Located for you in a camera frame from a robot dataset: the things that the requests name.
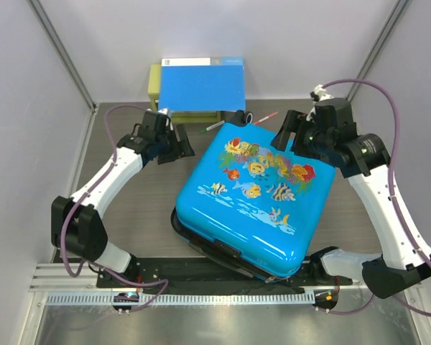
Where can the marker pen green cap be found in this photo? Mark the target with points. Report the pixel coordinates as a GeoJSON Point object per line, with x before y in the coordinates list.
{"type": "Point", "coordinates": [212, 126]}

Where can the aluminium corner post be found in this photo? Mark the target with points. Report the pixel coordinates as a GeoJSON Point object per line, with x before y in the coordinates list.
{"type": "Point", "coordinates": [59, 47]}
{"type": "Point", "coordinates": [387, 30]}

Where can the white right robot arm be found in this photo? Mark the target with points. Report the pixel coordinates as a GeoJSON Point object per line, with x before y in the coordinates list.
{"type": "Point", "coordinates": [405, 257]}

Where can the marker pen red cap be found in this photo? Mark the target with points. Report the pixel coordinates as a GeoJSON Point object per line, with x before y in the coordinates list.
{"type": "Point", "coordinates": [257, 122]}

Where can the blue white flat box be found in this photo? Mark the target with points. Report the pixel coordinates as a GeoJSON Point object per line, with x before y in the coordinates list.
{"type": "Point", "coordinates": [202, 84]}

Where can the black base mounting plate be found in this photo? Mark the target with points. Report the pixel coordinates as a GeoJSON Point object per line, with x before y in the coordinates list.
{"type": "Point", "coordinates": [201, 276]}

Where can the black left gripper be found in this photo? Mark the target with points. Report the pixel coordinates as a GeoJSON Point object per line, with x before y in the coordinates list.
{"type": "Point", "coordinates": [186, 149]}

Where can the yellow-green drawer organizer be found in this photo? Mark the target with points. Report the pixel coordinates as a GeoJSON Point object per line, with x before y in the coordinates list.
{"type": "Point", "coordinates": [185, 117]}

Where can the blue suitcase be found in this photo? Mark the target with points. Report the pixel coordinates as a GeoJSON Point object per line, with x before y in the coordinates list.
{"type": "Point", "coordinates": [250, 207]}

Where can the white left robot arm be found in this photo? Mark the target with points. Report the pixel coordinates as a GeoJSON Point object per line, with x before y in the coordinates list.
{"type": "Point", "coordinates": [77, 221]}

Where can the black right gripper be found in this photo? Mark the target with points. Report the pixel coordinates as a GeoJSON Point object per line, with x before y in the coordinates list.
{"type": "Point", "coordinates": [297, 122]}

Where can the aluminium right corner post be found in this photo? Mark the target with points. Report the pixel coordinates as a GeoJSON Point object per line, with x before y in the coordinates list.
{"type": "Point", "coordinates": [387, 30]}

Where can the slotted cable duct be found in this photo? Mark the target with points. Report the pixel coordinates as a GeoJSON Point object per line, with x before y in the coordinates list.
{"type": "Point", "coordinates": [128, 298]}

